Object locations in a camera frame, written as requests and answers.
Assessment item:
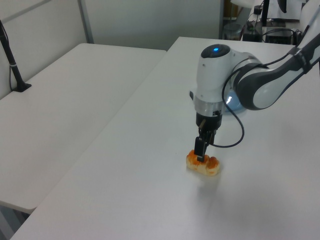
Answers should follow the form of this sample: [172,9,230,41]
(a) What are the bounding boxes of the black computer case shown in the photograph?
[264,28,296,46]

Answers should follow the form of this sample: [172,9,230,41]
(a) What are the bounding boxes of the small black box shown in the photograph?
[242,31,262,42]

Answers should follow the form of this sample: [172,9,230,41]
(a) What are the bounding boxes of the blue round plate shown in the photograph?
[221,89,248,117]

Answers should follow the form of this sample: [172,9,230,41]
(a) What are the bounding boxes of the black pole with base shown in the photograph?
[0,19,33,94]

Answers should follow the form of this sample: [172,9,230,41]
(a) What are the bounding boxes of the black monitor stand pole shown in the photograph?
[261,0,271,27]

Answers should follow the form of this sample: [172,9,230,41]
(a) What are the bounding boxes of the wire mesh waste bin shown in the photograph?
[223,23,242,40]

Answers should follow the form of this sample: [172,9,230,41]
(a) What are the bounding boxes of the white side table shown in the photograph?
[0,42,168,215]

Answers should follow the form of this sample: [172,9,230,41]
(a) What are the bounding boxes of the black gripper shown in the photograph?
[194,112,223,162]

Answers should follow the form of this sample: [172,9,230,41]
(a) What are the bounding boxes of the grey metal partition post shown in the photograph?
[77,0,95,44]
[219,0,225,40]

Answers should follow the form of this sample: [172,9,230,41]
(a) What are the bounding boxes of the black velcro cable strap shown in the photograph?
[291,46,313,75]

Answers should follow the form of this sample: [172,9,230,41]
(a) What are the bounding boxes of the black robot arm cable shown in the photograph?
[211,51,298,148]

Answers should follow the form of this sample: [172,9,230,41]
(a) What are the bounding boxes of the bread with orange topping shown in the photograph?
[186,149,221,176]

